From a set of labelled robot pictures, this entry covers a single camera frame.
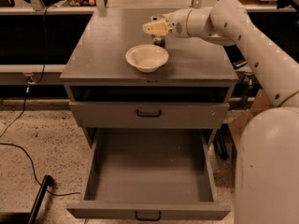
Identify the redbull can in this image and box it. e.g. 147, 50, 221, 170
152, 35, 165, 48

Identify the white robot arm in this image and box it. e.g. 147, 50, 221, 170
142, 0, 299, 224

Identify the grey drawer cabinet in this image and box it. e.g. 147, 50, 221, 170
60, 7, 237, 141

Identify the closed grey top drawer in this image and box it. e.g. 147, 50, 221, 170
69, 102, 229, 129

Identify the open grey middle drawer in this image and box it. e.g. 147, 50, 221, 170
67, 129, 231, 222

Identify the white bowl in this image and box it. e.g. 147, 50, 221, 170
125, 44, 169, 73

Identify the small black device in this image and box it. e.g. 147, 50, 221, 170
233, 60, 247, 69

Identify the open cardboard box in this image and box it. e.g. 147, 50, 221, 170
228, 89, 273, 148

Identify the black metal leg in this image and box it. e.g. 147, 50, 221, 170
27, 175, 53, 224

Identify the black floor cable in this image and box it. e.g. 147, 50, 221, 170
0, 7, 81, 198

